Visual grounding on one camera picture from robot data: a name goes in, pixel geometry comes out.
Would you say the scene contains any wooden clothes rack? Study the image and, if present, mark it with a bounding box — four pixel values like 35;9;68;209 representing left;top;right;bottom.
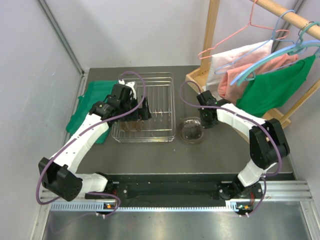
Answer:
185;0;320;128

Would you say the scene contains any aluminium frame profile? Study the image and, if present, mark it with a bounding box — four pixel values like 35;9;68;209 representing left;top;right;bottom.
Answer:
35;0;85;75

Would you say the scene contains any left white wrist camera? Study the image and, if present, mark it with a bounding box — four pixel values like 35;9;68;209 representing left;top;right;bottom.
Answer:
118;80;137;100

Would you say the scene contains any teal plastic hanger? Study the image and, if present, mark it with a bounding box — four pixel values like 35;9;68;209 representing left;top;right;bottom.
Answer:
235;20;320;86

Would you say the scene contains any wire dish rack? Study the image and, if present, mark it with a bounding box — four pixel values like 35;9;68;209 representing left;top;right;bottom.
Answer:
111;72;176;143

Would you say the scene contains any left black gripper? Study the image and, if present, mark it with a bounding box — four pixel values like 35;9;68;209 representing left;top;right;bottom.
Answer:
119;95;151;122

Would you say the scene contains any slotted cable duct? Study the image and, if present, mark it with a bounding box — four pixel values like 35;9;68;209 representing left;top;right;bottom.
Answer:
50;200;240;213

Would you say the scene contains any light blue plastic hanger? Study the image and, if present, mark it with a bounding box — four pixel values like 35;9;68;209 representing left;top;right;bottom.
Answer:
230;40;320;86

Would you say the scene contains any white hanging garment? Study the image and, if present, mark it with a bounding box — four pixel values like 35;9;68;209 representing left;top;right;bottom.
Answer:
205;40;273;100

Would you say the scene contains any folded green t-shirt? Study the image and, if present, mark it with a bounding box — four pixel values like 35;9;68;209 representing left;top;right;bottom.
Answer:
66;80;118;139

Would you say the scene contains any green hanging garment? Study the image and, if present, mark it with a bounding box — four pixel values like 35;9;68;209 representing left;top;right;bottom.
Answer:
236;55;316;118

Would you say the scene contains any clear glass plate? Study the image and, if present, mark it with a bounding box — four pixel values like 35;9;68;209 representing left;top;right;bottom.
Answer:
133;120;144;132
120;121;130;132
177;116;205;144

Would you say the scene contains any amber glass plate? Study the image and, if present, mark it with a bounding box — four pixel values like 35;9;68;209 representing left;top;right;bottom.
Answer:
126;121;137;132

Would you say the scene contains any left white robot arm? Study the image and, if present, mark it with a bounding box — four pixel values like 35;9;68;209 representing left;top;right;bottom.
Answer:
37;80;151;202

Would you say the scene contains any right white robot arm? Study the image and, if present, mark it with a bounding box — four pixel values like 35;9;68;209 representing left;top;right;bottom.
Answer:
196;90;290;200

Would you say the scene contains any pink hanging garment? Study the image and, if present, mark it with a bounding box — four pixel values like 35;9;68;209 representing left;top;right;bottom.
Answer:
217;53;299;104

